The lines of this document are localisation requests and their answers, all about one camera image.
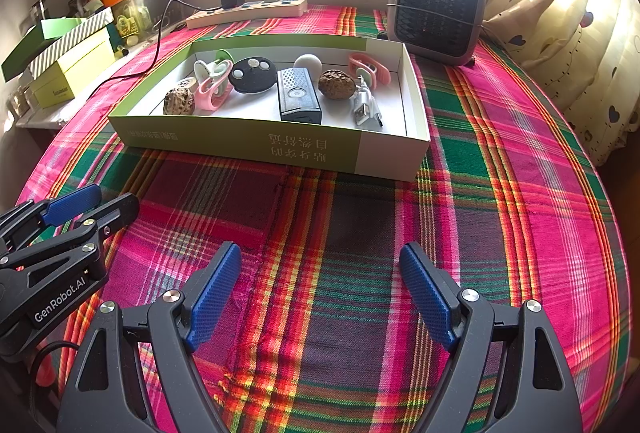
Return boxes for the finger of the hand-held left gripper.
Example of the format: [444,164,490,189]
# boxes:
[0,193,141,284]
[0,183,103,254]

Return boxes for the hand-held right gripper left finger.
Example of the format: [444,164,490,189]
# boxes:
[57,240,243,433]

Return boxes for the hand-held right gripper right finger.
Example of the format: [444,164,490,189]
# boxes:
[399,241,583,433]

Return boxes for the small brown walnut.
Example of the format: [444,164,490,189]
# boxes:
[163,87,197,116]

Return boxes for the pink plastic clip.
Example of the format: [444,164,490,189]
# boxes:
[195,76,232,111]
[348,52,392,89]

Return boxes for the green white cardboard box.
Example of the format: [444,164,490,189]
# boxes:
[108,33,432,182]

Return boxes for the green white spool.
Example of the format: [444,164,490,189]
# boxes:
[194,49,236,81]

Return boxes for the round black remote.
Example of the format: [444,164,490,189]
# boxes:
[228,57,278,94]

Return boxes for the white usb cable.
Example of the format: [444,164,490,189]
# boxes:
[351,80,385,131]

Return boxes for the black rectangular device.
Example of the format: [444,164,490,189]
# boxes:
[276,67,322,124]

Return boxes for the large brown walnut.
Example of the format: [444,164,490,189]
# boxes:
[318,69,357,100]

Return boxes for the white ball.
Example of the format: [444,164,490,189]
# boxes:
[293,54,323,76]

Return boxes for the white side table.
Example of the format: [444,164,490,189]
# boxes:
[15,106,71,129]

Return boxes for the plaid blanket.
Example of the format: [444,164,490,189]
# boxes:
[17,3,632,433]

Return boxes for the yellow green box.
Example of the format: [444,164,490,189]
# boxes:
[30,29,118,109]

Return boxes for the green box lid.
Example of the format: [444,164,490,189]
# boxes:
[1,17,83,83]

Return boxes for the striped box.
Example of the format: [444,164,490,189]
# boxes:
[29,7,115,79]

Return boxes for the clear plastic container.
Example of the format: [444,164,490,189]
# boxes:
[114,0,151,41]

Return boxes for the beige power strip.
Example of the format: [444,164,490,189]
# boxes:
[186,0,308,30]

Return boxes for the grey space heater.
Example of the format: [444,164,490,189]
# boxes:
[387,0,487,66]

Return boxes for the cream heart print curtain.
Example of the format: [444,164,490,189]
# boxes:
[480,0,640,164]

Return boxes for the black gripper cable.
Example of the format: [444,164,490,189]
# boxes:
[27,340,78,394]

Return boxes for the black charger cable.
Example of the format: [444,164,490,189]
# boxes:
[92,0,251,94]

